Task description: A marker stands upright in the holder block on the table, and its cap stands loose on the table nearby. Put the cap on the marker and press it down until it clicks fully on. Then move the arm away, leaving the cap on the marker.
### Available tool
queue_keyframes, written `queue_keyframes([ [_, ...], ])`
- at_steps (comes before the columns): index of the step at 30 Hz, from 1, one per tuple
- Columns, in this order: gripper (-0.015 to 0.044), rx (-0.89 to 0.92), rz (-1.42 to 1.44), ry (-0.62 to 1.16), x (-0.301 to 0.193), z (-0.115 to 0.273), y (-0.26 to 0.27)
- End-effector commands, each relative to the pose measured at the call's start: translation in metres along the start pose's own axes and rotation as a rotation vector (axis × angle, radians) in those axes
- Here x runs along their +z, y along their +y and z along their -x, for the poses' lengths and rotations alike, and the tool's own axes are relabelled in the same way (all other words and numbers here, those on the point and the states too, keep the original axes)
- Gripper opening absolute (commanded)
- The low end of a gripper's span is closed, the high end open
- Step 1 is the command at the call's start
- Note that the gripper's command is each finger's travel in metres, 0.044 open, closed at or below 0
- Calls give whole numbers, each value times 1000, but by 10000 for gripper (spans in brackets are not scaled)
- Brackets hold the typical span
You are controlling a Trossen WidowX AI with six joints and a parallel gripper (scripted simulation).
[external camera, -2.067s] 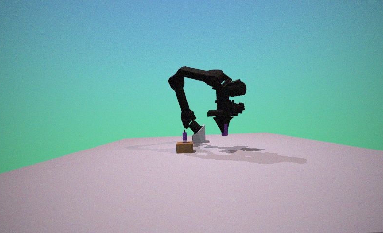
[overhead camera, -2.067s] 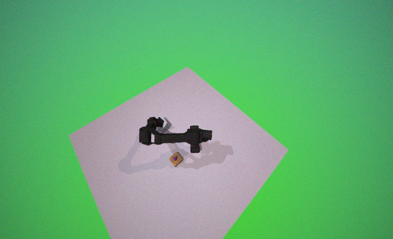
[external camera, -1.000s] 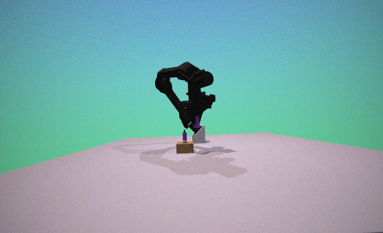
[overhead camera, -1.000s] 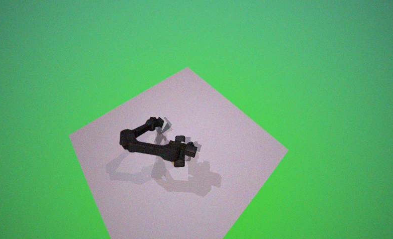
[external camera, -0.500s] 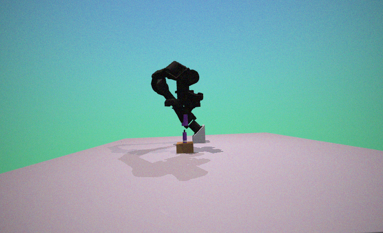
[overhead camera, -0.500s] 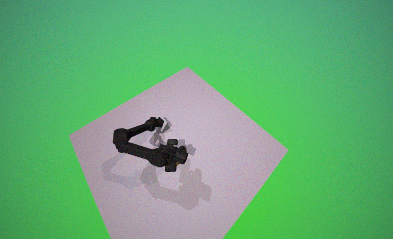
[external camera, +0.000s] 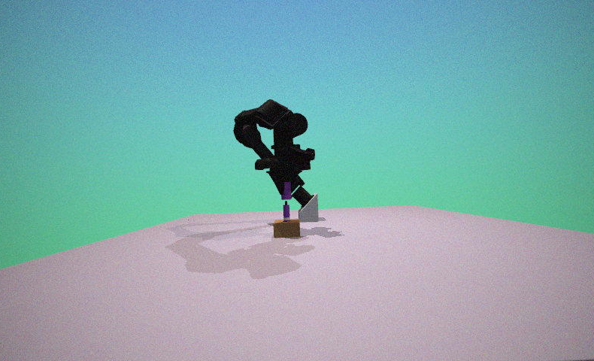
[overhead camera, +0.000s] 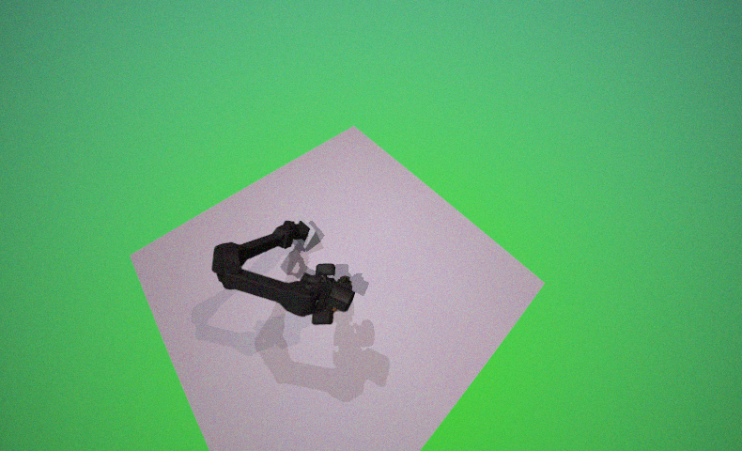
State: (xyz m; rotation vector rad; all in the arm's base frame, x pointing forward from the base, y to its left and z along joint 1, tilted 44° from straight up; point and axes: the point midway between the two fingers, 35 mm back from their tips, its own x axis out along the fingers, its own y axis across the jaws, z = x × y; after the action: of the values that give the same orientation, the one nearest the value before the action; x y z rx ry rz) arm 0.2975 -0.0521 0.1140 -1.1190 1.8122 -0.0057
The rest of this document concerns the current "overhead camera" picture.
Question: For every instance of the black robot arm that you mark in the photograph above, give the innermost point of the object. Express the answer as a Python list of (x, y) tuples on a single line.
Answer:
[(297, 297)]

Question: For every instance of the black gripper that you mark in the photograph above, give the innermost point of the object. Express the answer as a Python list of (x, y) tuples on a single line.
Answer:
[(325, 317)]

